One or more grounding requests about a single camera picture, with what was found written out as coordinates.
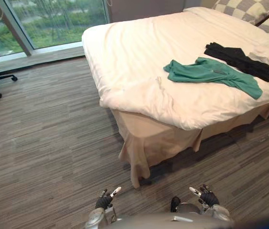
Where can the robot silver torso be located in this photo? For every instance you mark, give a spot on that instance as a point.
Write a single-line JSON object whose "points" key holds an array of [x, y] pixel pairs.
{"points": [[163, 221]]}

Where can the robot silver right arm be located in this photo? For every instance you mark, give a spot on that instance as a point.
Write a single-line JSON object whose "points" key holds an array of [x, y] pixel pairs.
{"points": [[218, 212]]}

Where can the white bed duvet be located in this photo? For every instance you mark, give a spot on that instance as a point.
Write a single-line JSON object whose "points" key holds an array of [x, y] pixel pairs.
{"points": [[134, 59]]}

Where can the grey window frame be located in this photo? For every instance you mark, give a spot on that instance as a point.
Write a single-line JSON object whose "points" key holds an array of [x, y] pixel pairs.
{"points": [[20, 35]]}

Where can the beige bed skirt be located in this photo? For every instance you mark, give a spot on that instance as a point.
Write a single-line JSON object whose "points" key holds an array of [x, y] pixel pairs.
{"points": [[148, 143]]}

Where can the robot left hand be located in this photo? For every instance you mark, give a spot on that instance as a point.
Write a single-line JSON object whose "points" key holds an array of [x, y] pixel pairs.
{"points": [[103, 201]]}

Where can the green cloth garment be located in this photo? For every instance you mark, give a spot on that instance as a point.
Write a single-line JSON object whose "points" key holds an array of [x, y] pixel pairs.
{"points": [[203, 72]]}

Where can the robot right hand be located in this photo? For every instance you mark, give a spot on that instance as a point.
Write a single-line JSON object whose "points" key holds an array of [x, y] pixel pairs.
{"points": [[208, 196]]}

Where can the black cloth garment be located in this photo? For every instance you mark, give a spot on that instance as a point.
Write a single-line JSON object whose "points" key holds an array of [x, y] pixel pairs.
{"points": [[244, 60]]}

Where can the small white cloth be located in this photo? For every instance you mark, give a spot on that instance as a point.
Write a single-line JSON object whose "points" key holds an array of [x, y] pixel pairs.
{"points": [[264, 57]]}

